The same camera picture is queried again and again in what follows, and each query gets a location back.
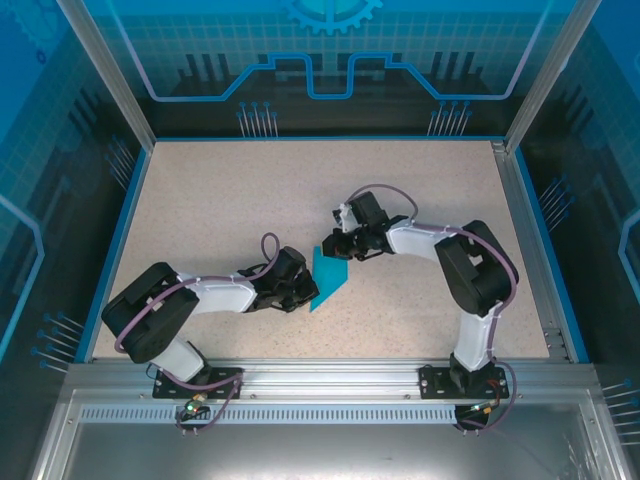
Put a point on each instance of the aluminium mounting rail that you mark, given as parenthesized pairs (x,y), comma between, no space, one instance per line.
(330,375)

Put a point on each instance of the aluminium side rail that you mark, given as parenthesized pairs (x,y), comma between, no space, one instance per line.
(525,240)

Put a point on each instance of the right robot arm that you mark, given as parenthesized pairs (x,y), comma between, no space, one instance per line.
(415,240)

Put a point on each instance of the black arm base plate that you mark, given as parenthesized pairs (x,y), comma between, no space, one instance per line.
(431,385)
(167,392)

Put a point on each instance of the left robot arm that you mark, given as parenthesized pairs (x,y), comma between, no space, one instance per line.
(220,295)

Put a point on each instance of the aluminium frame post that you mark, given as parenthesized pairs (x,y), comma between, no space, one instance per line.
(107,75)
(552,75)

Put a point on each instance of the steel sheet tray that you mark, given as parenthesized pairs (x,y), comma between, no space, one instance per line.
(320,450)

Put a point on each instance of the blue paper sheet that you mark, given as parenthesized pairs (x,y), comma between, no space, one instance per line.
(330,280)

